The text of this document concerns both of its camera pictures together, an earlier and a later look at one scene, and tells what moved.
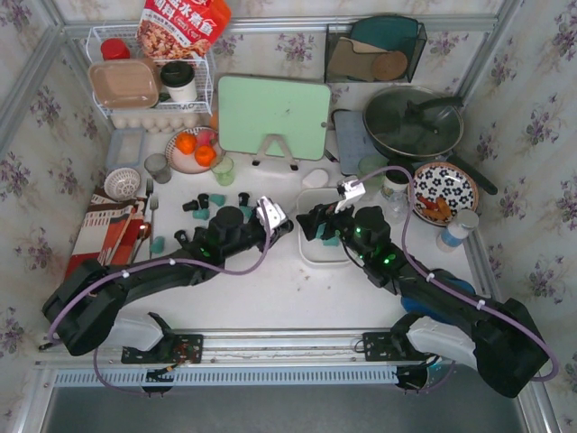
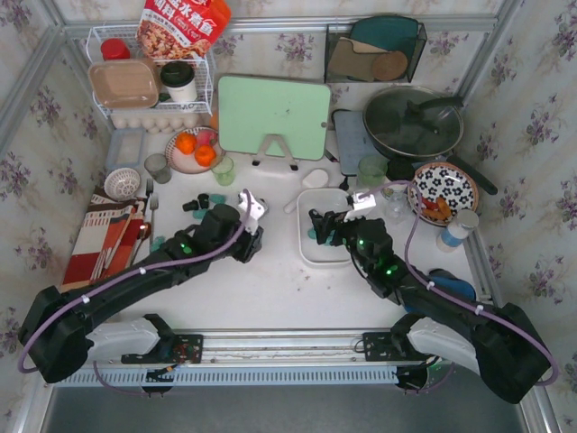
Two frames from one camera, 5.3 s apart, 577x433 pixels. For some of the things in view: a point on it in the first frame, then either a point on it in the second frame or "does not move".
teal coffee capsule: x=201 y=214 does not move
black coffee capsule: x=190 y=206 does not move
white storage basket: x=315 y=250 does not move
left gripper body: x=279 y=226 → x=251 y=241
